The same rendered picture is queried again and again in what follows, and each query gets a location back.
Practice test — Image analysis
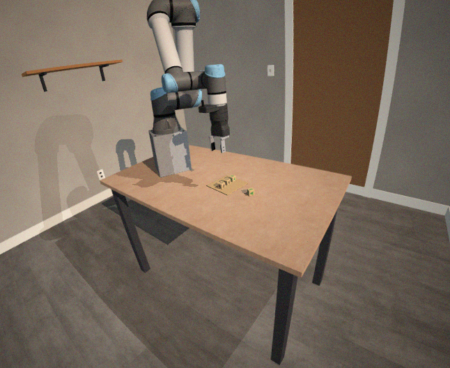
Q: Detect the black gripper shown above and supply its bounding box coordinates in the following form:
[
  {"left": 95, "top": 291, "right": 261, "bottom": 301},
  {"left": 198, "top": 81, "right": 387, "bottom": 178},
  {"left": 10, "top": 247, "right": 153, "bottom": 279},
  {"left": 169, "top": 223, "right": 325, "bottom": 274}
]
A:
[{"left": 199, "top": 93, "right": 230, "bottom": 153}]

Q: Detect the tan flat mat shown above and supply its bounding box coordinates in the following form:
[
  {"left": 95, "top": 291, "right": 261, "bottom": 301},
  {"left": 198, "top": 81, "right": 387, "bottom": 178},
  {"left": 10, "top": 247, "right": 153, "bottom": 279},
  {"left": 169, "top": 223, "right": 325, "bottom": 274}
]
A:
[{"left": 207, "top": 175, "right": 248, "bottom": 195}]

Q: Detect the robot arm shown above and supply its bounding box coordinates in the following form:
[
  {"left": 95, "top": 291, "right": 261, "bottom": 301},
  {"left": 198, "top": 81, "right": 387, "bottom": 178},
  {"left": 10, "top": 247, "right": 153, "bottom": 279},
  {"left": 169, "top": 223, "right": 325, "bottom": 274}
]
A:
[{"left": 147, "top": 0, "right": 226, "bottom": 135}]

